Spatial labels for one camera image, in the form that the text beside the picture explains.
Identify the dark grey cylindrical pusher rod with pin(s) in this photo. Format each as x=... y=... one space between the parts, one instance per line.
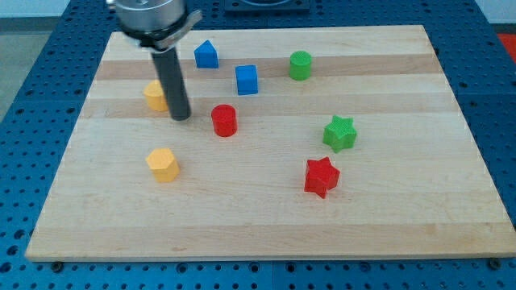
x=168 y=69

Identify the yellow heart block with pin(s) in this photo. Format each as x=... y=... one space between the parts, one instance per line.
x=154 y=96

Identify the light wooden board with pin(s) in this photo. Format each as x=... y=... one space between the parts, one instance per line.
x=414 y=186

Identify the blue triangle block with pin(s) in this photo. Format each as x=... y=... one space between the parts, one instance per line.
x=206 y=55

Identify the red cylinder block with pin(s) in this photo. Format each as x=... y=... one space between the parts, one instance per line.
x=224 y=120

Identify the blue cube block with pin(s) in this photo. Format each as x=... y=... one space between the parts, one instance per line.
x=246 y=79

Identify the dark mounting plate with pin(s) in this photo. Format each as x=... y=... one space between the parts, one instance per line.
x=265 y=5

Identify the yellow hexagon block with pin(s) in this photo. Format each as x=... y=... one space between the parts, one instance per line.
x=163 y=165

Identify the green cylinder block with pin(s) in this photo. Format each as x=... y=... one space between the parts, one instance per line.
x=300 y=65

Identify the green star block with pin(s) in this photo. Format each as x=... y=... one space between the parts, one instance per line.
x=340 y=133

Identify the red star block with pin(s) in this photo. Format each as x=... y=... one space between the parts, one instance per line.
x=321 y=176

